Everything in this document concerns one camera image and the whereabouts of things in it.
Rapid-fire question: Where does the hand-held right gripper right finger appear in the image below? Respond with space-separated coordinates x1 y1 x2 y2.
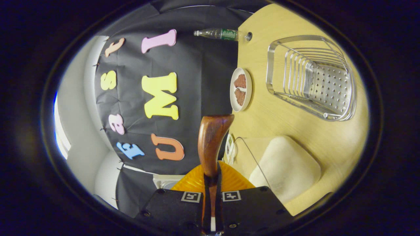
215 161 294 235

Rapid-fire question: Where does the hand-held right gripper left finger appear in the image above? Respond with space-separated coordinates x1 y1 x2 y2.
135 161 211 235

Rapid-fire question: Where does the white rice cooker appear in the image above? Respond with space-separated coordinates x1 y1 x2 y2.
153 174 186 190

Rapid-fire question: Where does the brown wooden spoon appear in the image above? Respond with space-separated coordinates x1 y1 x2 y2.
198 114 235 234

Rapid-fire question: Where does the metal wire chopstick holder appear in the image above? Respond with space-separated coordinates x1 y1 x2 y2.
266 35 357 122

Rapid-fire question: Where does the clear plastic rice box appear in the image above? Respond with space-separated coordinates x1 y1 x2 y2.
234 136 322 206

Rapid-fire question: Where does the white divided food tray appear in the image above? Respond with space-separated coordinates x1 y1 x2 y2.
224 133 236 165

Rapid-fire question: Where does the white round plate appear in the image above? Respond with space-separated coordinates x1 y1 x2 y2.
229 68 253 112

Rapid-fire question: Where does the black backdrop cloth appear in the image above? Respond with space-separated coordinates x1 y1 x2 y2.
94 0 263 218

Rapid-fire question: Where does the clear plastic water bottle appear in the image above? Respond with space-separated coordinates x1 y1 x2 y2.
193 28 253 42

